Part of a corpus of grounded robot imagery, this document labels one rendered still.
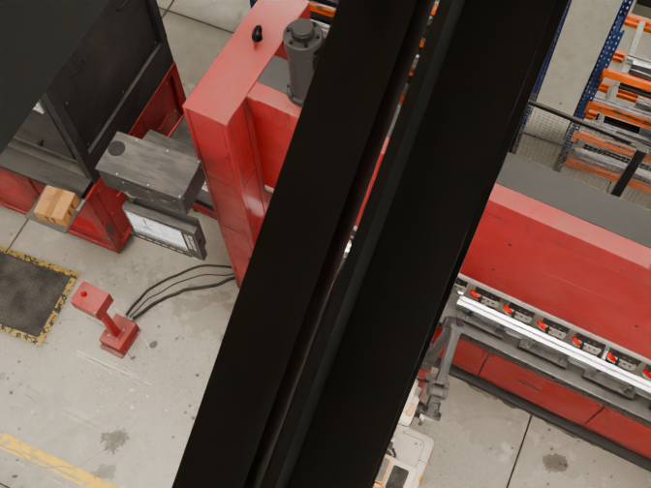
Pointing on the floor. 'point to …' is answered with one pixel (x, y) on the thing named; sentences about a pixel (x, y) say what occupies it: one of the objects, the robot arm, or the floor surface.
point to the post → (630, 169)
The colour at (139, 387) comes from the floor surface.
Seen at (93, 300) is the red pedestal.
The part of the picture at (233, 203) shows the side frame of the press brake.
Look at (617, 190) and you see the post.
